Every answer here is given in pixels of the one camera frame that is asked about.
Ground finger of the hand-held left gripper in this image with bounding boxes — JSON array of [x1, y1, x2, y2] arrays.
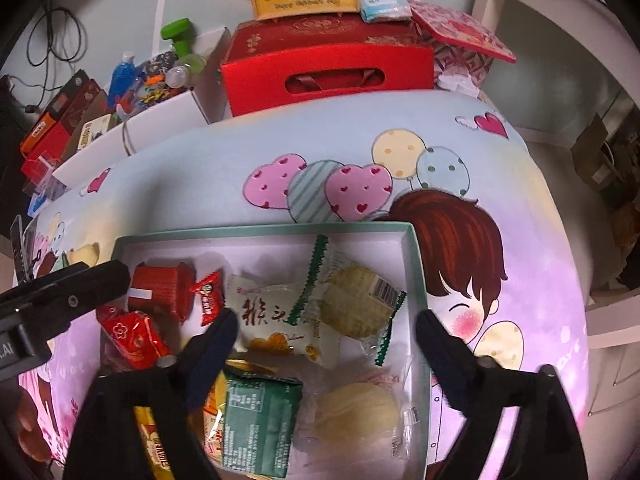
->
[[0, 260, 133, 333]]

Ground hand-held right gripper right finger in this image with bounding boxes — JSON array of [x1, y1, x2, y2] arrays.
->
[[416, 310, 588, 480]]

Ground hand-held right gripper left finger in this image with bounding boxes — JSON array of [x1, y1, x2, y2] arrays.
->
[[62, 308, 240, 480]]

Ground small red candy packet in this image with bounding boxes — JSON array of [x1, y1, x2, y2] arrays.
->
[[189, 270, 226, 328]]

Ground white snack packet orange print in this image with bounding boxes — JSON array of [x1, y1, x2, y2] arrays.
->
[[227, 274, 341, 368]]

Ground red snack packet white logo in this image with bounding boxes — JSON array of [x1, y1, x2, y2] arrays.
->
[[96, 305, 172, 371]]

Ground green snack packet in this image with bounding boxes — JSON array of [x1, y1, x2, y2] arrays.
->
[[220, 365, 304, 478]]

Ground dark red ribbed snack packet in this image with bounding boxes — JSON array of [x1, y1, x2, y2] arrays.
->
[[127, 259, 197, 322]]

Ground yellow snack packet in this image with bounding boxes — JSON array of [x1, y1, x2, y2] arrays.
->
[[134, 405, 173, 480]]

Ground green-edged clear pastry packet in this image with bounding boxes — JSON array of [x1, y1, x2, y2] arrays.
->
[[290, 235, 407, 366]]

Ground white tray box green rim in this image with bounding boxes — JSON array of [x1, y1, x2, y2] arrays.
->
[[102, 221, 433, 480]]

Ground person's left hand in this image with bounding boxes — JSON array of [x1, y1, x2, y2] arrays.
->
[[17, 390, 53, 463]]

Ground blue and white packet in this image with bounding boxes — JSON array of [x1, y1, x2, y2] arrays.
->
[[27, 185, 66, 218]]

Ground clear plastic container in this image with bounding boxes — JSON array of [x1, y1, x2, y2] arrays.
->
[[21, 155, 63, 196]]

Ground red and orange boxes stack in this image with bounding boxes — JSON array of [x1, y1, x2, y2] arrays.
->
[[20, 80, 108, 171]]

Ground small yellow box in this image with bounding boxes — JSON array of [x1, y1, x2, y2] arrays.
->
[[77, 115, 113, 151]]

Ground orange flat box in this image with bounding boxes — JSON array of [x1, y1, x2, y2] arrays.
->
[[20, 112, 56, 156]]

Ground white cardboard box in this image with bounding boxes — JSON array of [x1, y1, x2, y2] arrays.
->
[[51, 27, 232, 188]]

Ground black flat box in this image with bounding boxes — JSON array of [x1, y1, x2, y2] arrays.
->
[[47, 71, 101, 126]]

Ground blue bottle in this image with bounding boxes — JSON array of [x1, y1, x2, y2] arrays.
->
[[109, 51, 137, 106]]

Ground heap of small toys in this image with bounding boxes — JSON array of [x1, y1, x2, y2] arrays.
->
[[127, 52, 176, 111]]

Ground printed blanket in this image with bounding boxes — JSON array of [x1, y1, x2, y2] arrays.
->
[[17, 87, 588, 480]]

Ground brown cardboard box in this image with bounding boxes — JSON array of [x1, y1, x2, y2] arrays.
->
[[572, 112, 640, 201]]

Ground green dumbbell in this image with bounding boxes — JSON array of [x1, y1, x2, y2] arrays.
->
[[160, 18, 197, 56]]

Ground patterned gift box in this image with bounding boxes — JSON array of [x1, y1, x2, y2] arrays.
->
[[432, 42, 496, 91]]

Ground red gift box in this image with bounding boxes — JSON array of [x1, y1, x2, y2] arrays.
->
[[220, 14, 436, 118]]

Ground red patterned lid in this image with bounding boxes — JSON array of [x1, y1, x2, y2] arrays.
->
[[410, 0, 517, 65]]

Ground blue tissue pack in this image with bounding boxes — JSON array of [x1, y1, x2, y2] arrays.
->
[[361, 0, 412, 23]]

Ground black cables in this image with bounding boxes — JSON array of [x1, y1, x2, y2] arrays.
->
[[0, 7, 83, 113]]

